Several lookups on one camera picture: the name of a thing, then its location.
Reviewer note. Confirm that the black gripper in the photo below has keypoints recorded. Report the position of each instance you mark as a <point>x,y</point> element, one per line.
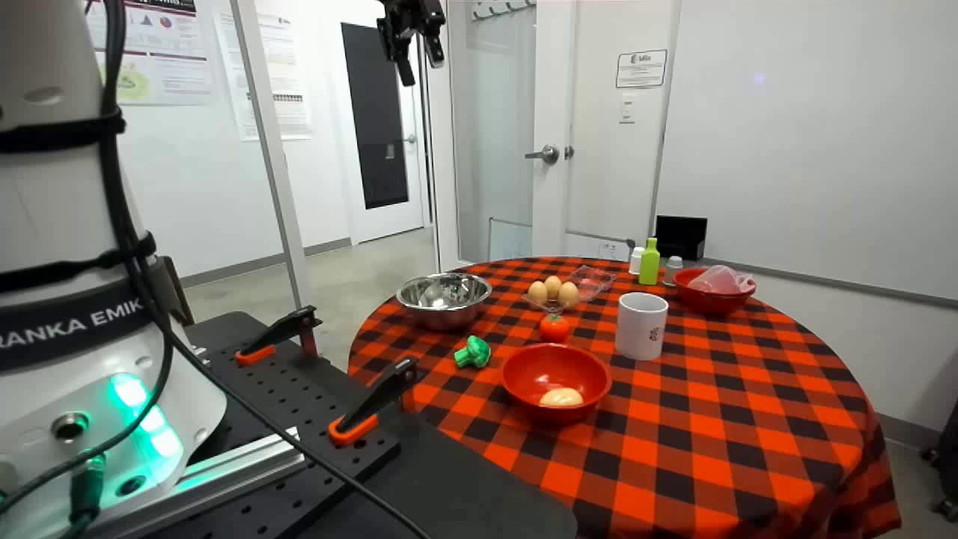
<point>410,14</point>

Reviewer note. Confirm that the yellow toy egg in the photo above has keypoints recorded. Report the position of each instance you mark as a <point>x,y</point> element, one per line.
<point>561,401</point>

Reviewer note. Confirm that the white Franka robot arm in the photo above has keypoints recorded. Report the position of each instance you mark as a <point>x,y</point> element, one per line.
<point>50,198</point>

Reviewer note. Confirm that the steel bowl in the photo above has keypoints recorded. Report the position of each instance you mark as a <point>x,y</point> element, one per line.
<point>446,299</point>

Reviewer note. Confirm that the orange bowl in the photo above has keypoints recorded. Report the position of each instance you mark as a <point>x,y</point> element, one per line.
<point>544,371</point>

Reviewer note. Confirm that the pink object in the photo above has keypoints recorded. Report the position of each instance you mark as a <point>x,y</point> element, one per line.
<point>719,281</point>

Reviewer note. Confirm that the red bowl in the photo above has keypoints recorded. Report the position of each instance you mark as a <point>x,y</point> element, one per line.
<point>712,300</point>

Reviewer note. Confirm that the white door with dark window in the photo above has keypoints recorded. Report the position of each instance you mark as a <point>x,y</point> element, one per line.
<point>377,122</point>

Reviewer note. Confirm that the grey stand pole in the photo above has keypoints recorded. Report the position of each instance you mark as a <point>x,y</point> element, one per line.
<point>432,160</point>

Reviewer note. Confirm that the frosted glass panel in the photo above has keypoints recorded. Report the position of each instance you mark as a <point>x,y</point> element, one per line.
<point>498,130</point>

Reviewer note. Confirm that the white door sign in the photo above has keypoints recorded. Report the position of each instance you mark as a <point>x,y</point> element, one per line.
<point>643,71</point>

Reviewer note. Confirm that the small beige egg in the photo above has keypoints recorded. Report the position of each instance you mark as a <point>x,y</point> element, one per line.
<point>570,294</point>
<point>553,285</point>
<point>537,294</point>

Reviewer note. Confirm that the white bottle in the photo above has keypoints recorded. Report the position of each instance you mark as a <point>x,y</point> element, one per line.
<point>636,261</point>

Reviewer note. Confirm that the black orange bar clamp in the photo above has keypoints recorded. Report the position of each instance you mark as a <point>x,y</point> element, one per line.
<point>377,401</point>
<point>285,329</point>

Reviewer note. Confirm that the red toy tomato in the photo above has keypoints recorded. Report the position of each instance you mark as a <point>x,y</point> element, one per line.
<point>556,329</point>

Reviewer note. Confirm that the green bottle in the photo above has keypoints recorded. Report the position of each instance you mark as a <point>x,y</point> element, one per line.
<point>652,264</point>

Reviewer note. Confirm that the black box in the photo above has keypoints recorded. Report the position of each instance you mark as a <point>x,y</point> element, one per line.
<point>682,237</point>

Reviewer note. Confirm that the small white jar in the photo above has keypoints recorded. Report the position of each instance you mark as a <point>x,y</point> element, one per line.
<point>675,269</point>

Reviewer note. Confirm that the white mug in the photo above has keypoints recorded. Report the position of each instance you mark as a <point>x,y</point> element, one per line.
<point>643,330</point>

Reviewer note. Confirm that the white whiteboard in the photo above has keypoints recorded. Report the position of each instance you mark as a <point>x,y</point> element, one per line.
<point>820,139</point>

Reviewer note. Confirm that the orange black checkered tablecloth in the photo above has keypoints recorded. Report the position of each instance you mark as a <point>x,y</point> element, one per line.
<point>700,431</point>

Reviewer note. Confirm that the black chair base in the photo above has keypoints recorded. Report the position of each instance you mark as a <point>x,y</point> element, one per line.
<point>947,459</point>

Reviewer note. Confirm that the white text wall poster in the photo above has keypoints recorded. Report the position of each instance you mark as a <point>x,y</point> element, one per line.
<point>285,80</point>

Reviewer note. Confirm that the white slanted post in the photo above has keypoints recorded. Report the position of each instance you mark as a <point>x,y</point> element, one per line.
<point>273,160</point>

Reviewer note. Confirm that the colourful wall poster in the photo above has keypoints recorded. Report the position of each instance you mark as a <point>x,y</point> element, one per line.
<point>166,56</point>

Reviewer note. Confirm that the black perforated mount plate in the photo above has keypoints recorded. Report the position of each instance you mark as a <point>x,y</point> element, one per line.
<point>302,407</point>

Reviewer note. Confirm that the silver aluminium rail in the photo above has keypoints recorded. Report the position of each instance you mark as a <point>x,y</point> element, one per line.
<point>242,459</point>

